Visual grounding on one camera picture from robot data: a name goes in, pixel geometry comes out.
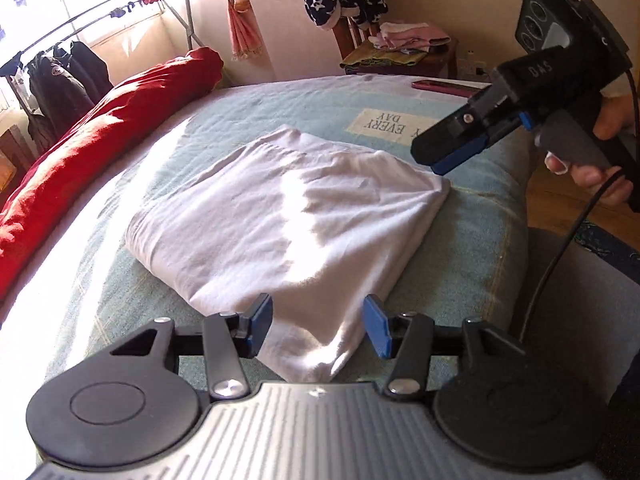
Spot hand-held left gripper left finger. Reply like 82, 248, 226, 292
109, 293, 274, 402

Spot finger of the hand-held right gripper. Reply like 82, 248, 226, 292
411, 87, 501, 167
432, 134, 494, 176

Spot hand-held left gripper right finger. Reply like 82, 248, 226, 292
363, 295, 526, 402

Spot white printed t-shirt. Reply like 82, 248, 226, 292
124, 125, 452, 383

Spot pink folded clothes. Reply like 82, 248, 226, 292
369, 21, 452, 52

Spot metal clothes drying rack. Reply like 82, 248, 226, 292
0, 0, 207, 81

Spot person's right hand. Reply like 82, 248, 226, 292
544, 94, 640, 207

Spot pink phone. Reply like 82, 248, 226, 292
412, 79, 485, 95

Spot green checked bed cover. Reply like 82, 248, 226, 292
0, 74, 536, 480

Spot green yellow folded cloth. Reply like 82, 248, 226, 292
340, 45, 432, 69

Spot wooden chair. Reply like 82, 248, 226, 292
332, 7, 459, 80

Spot blue patterned cloth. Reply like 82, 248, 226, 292
575, 220, 640, 267

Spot grey cloth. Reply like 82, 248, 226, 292
520, 225, 640, 480

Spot pink curtain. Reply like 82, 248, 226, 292
207, 0, 264, 61

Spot red duvet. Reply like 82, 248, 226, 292
0, 46, 224, 301

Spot black padded jacket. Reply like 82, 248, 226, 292
65, 40, 112, 106
25, 50, 76, 143

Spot wooden headboard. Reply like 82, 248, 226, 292
0, 127, 31, 201

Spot white wall socket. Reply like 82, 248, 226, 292
459, 50, 490, 81

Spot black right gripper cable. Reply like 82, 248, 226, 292
515, 67, 640, 341

